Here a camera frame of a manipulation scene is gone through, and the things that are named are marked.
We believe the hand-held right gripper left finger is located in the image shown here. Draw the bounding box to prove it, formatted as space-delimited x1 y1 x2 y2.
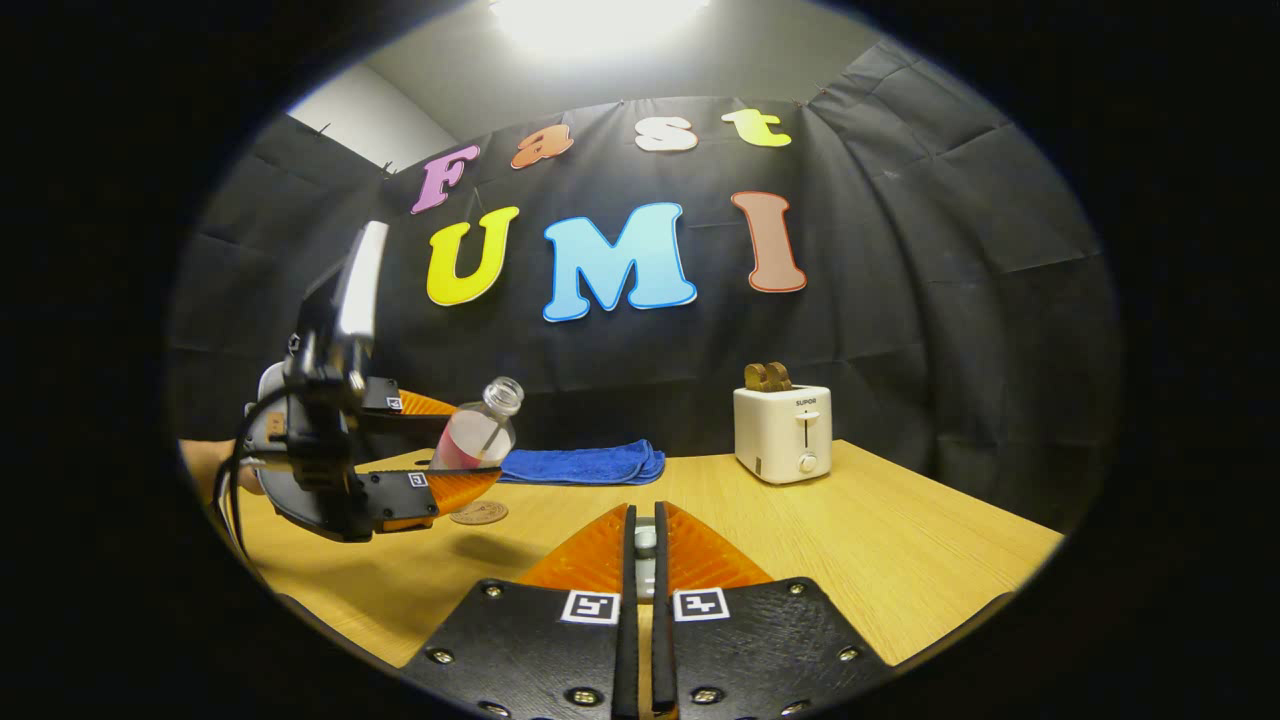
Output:
400 503 641 720

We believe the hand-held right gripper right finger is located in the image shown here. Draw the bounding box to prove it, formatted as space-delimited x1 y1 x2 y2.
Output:
652 500 896 720

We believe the clear plastic water bottle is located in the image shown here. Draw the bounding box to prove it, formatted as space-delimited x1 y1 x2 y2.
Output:
430 376 526 473

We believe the blue folded towel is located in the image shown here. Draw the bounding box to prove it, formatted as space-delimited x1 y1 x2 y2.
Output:
497 438 667 488

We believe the white toaster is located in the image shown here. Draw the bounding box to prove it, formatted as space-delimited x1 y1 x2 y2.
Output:
733 384 834 486

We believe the large ceiling light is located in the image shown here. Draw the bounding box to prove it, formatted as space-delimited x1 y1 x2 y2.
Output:
488 0 713 56

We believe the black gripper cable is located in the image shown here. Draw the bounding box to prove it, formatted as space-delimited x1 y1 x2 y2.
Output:
228 385 301 561

